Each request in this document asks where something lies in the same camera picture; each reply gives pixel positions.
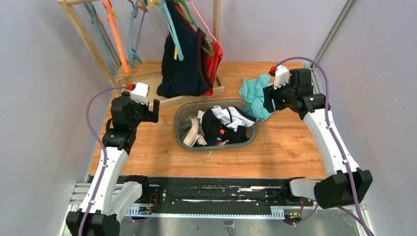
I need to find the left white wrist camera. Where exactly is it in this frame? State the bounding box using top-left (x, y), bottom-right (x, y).
top-left (130, 83), bottom-right (149, 105)

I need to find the clear plastic basket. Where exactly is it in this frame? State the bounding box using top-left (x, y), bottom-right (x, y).
top-left (175, 99), bottom-right (258, 151)

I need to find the white grey underwear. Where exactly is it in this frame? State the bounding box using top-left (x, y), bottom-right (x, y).
top-left (211, 106), bottom-right (257, 132)

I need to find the grey-blue clip hanger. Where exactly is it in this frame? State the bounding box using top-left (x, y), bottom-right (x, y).
top-left (82, 0), bottom-right (116, 76)

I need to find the orange hanger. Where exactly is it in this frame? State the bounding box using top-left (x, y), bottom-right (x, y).
top-left (100, 0), bottom-right (129, 73)

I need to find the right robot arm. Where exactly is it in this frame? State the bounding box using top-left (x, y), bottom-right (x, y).
top-left (263, 66), bottom-right (373, 209)

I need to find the wooden clothes rack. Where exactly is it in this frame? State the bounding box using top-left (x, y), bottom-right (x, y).
top-left (58, 0), bottom-right (226, 109)

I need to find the dark grey cream-band underwear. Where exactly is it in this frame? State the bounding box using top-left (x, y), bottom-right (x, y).
top-left (179, 118), bottom-right (207, 147)

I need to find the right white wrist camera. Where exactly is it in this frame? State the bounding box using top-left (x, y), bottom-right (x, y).
top-left (273, 65), bottom-right (290, 90)

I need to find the red garment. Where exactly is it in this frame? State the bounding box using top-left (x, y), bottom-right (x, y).
top-left (202, 38), bottom-right (223, 96)

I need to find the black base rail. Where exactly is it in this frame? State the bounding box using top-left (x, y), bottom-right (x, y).
top-left (110, 176), bottom-right (321, 225)

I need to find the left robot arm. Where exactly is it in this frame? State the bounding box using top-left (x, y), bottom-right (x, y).
top-left (65, 89), bottom-right (159, 236)

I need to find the teal cloth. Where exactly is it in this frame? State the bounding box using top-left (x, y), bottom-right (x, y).
top-left (238, 74), bottom-right (272, 121)

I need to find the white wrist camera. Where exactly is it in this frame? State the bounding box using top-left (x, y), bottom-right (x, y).
top-left (273, 65), bottom-right (290, 90)
top-left (130, 83), bottom-right (149, 105)

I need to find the dark navy tank top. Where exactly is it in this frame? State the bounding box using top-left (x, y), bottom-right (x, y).
top-left (156, 0), bottom-right (212, 98)

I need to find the pink thin hanger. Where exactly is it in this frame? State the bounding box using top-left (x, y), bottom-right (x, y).
top-left (190, 0), bottom-right (218, 42)

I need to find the aluminium frame rail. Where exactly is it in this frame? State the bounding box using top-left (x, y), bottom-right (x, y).
top-left (312, 0), bottom-right (373, 236)

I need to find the teal clip hanger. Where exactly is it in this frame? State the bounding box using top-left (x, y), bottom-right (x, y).
top-left (148, 0), bottom-right (184, 61)

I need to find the black underwear in basket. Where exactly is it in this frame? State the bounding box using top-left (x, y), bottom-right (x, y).
top-left (224, 126), bottom-right (249, 144)

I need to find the green hanger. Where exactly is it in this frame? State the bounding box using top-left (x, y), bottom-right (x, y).
top-left (174, 0), bottom-right (214, 56)

